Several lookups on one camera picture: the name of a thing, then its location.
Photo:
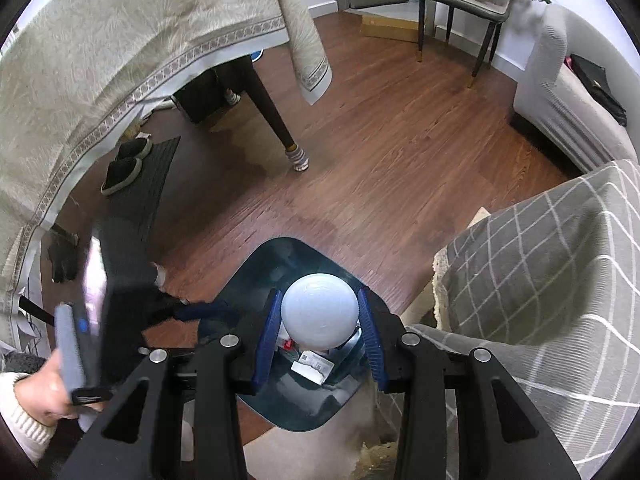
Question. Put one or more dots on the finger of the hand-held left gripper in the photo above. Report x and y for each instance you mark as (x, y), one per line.
(200, 311)

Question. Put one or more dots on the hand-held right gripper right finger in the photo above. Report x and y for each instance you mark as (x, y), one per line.
(372, 345)

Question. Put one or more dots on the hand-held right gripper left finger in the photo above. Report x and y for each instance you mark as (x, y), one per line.
(265, 345)

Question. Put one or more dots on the dark teal trash bin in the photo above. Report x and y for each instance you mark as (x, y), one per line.
(280, 260)

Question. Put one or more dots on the person's left forearm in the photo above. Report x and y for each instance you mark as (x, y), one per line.
(20, 420)

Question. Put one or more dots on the person's left hand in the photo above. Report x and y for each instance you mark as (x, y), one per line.
(45, 390)

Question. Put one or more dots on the red wrapper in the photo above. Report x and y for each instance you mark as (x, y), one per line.
(287, 344)

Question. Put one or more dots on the white labelled paper scrap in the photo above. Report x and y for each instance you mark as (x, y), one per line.
(312, 364)

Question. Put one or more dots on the dark cloth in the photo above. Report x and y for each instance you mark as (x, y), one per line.
(64, 257)

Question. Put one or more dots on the black floor mat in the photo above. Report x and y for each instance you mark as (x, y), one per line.
(155, 180)

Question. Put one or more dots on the grey slipper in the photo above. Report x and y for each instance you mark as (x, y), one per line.
(135, 148)
(122, 174)

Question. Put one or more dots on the dark box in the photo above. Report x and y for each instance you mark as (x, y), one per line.
(202, 97)

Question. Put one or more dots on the dark table leg with sock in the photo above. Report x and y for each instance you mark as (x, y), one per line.
(270, 105)
(231, 91)

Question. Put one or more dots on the beige patterned tablecloth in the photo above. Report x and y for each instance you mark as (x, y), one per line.
(125, 35)

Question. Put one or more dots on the grey armchair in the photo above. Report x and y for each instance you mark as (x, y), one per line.
(555, 90)

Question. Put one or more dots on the flat cardboard box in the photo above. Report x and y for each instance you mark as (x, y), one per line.
(390, 27)

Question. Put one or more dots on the black bag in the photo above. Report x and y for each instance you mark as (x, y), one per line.
(597, 85)

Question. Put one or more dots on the grey chair with black legs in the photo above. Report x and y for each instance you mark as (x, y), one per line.
(465, 2)

